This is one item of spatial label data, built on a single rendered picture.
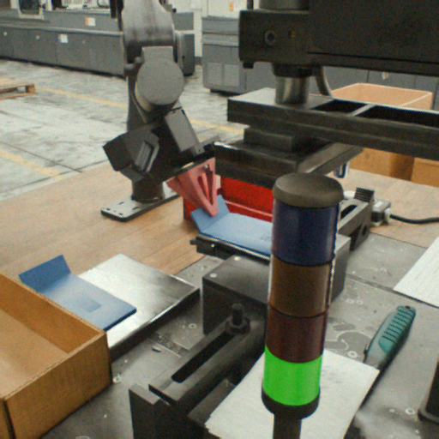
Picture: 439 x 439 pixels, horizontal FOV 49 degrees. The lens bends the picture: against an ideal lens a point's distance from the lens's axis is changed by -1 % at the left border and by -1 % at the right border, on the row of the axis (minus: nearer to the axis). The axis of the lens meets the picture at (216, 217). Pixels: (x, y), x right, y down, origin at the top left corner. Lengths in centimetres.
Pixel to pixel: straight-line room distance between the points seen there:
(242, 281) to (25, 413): 26
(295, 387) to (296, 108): 29
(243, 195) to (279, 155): 47
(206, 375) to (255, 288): 14
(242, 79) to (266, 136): 579
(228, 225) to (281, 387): 38
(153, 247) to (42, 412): 39
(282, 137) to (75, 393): 33
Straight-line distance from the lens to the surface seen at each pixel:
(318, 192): 26
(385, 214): 94
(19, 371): 61
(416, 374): 62
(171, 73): 61
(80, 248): 85
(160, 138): 66
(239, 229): 67
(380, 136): 48
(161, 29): 70
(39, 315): 63
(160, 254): 80
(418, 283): 78
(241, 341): 50
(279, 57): 51
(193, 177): 66
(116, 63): 805
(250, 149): 51
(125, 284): 70
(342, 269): 70
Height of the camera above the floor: 129
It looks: 25 degrees down
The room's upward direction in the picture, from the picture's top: straight up
